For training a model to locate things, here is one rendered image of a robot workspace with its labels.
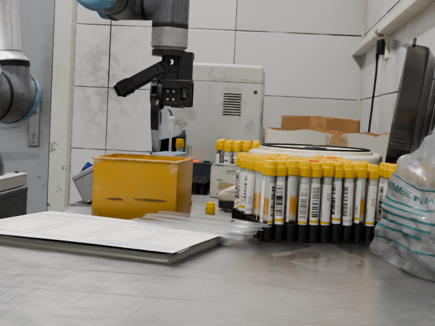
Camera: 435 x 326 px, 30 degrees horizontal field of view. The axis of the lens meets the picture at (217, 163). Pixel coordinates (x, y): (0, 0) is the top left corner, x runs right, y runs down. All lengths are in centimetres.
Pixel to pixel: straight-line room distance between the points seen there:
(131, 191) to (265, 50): 220
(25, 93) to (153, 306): 112
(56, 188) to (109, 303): 270
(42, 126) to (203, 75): 149
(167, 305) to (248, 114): 134
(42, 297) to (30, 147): 271
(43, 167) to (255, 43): 102
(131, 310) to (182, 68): 100
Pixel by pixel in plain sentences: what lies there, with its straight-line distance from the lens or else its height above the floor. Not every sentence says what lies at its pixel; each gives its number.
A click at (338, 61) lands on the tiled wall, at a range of 337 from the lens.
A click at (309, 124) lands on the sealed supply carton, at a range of 241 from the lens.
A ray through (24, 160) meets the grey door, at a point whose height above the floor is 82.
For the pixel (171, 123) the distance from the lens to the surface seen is 144.
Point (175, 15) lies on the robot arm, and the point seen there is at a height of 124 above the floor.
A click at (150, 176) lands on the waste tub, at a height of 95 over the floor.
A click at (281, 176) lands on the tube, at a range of 113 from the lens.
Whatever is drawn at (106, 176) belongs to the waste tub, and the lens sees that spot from 123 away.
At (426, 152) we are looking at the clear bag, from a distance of 99.
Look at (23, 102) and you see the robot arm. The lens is 179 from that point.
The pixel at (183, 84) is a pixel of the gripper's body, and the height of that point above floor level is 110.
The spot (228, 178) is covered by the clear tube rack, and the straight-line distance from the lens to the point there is 167.
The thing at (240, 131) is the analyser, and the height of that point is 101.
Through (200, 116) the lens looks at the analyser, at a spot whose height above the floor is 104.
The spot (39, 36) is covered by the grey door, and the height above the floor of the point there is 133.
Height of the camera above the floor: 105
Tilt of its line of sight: 3 degrees down
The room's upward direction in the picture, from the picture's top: 3 degrees clockwise
